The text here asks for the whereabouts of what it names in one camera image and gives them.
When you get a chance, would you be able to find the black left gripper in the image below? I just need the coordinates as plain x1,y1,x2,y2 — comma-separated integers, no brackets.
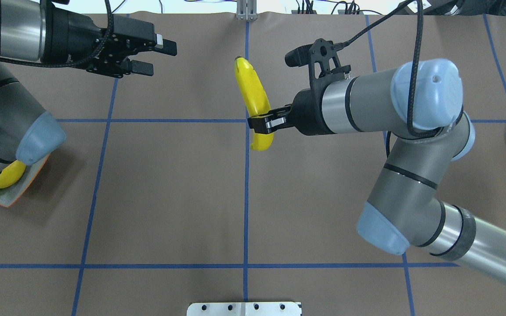
42,5,177,78

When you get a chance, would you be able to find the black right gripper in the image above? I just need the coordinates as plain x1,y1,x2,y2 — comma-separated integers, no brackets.
248,89,335,136

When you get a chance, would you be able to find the yellow banana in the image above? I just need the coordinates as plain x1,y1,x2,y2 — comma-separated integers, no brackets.
0,160,26,189
234,56,274,151

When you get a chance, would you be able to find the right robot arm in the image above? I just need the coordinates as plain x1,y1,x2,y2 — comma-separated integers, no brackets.
235,59,506,285

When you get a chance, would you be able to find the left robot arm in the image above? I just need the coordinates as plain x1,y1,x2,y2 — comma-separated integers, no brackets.
0,0,177,175

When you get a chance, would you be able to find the grey square plate orange rim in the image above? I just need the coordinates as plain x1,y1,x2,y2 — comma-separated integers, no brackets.
0,155,50,208

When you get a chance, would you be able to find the aluminium frame post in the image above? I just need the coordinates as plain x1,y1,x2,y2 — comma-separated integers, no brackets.
236,0,258,22

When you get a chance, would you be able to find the black braided camera cable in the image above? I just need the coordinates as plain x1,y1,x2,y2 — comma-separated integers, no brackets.
336,0,442,158

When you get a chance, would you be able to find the white camera pedestal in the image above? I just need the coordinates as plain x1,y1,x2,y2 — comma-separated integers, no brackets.
186,301,303,316

